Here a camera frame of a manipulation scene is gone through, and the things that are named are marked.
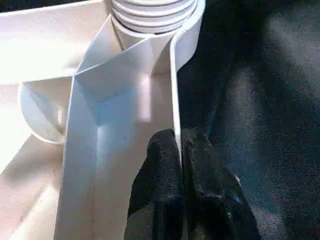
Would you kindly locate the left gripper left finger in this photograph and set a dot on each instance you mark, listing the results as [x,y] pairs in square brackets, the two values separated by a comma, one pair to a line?
[157,190]

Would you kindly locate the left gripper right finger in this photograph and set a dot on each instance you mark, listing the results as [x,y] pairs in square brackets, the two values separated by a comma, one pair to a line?
[210,195]

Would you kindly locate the white plastic table top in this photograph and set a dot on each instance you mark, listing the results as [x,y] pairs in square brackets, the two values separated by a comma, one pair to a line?
[112,100]

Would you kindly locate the white plastic table leg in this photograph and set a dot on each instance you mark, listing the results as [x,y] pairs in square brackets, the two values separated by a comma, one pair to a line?
[152,15]

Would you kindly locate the black plastic sheet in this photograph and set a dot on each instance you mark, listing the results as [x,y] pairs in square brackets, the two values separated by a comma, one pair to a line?
[250,125]

